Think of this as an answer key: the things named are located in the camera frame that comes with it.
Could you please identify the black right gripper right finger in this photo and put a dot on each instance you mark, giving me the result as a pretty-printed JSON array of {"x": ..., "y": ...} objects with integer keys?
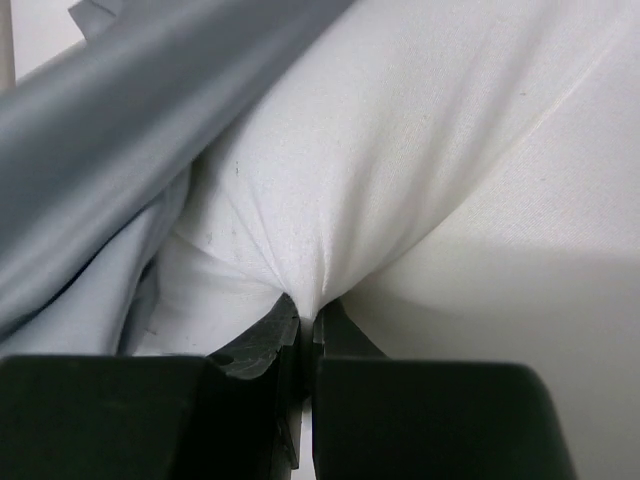
[{"x": 374, "y": 417}]

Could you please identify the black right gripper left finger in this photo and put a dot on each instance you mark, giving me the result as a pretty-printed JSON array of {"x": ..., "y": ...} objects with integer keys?
[{"x": 233, "y": 414}]

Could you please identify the white pillow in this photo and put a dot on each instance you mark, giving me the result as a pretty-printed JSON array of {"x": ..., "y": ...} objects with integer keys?
[{"x": 466, "y": 171}]

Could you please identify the grey pillowcase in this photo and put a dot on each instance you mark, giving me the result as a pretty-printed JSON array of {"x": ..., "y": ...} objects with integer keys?
[{"x": 96, "y": 151}]

